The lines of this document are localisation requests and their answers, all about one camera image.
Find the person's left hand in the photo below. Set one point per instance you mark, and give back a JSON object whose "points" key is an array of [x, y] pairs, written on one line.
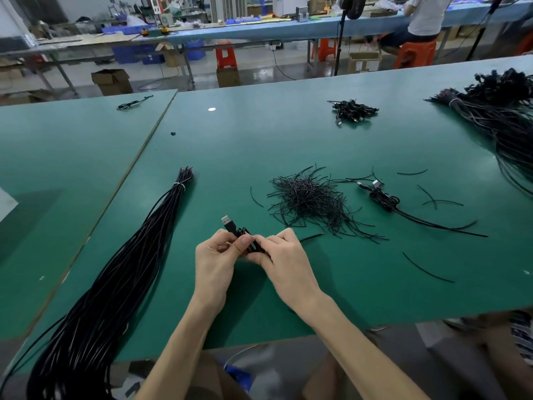
{"points": [[216, 266]]}

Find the long blue workbench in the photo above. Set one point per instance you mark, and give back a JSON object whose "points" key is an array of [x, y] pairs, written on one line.
{"points": [[275, 29]]}

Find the black tripod stand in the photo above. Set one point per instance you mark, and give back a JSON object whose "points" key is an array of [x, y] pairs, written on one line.
{"points": [[485, 25]]}

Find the small cardboard box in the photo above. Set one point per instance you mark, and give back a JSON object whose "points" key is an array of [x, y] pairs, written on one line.
{"points": [[228, 77]]}

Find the person's right leg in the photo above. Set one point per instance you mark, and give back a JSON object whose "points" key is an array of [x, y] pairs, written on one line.
{"points": [[508, 358]]}

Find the person's left forearm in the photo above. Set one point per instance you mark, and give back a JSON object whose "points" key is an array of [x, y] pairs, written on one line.
{"points": [[179, 358]]}

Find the red plastic stool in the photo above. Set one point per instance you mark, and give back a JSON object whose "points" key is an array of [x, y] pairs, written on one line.
{"points": [[226, 55]]}

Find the person's right forearm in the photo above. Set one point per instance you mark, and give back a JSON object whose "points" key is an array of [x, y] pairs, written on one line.
{"points": [[362, 358]]}

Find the black fan on stand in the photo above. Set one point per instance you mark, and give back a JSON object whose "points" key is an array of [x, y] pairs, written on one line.
{"points": [[352, 4]]}

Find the open cardboard box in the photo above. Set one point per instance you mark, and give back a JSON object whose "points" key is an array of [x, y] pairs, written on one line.
{"points": [[111, 82]]}

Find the person's right hand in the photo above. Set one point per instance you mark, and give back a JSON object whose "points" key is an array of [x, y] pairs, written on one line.
{"points": [[287, 270]]}

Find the large white box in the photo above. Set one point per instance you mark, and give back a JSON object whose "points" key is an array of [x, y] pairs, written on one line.
{"points": [[7, 204]]}

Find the blue plastic item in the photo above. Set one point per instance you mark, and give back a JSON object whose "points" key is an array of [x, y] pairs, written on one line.
{"points": [[240, 378]]}

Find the orange plastic stool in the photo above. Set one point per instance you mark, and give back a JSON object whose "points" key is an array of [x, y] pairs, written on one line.
{"points": [[525, 44], [415, 55], [326, 49]]}

